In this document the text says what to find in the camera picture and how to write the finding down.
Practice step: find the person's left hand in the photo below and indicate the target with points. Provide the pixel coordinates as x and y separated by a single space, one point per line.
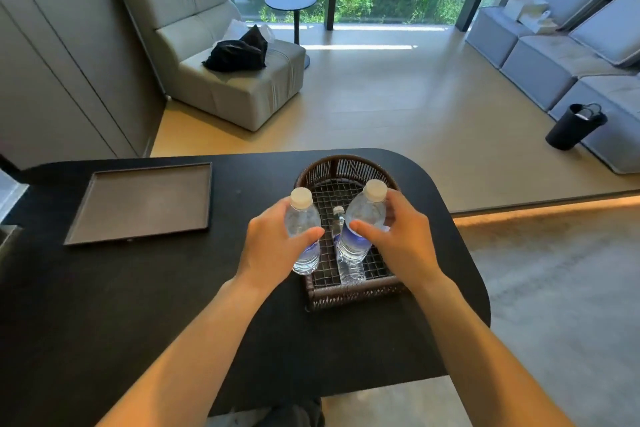
267 246

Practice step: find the person's right hand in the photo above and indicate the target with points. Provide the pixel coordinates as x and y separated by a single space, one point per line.
407 241

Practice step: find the person's left thumb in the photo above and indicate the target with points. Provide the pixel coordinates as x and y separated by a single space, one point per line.
306 235

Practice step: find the person's right thumb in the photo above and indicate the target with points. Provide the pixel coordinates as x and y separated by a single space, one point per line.
367 230

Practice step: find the clear plastic water bottle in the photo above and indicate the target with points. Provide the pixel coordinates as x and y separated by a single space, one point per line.
345 251
361 221
303 231

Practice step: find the person's right forearm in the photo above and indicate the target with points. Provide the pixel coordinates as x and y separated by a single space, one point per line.
485 356

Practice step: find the person's left forearm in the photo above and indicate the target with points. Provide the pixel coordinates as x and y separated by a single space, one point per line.
200 356

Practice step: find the dark woven wicker basket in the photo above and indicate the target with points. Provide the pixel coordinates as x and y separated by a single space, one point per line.
345 286

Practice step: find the dark rectangular tray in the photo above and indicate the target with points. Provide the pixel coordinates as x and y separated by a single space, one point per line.
142 202

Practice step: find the person's dark trousers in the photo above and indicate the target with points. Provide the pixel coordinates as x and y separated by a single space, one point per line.
292 414

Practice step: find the black bag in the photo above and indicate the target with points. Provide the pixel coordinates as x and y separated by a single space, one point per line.
237 54

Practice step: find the light grey armchair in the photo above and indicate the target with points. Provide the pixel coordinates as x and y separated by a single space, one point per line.
210 41

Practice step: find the black waste bin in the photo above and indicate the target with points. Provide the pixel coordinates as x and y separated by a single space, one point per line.
572 126

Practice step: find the round dark side table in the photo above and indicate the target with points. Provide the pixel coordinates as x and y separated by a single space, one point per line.
292 4

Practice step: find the grey sectional sofa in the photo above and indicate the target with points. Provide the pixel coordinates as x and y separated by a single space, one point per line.
560 61

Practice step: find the white tissue box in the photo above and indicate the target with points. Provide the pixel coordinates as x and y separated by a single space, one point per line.
530 14

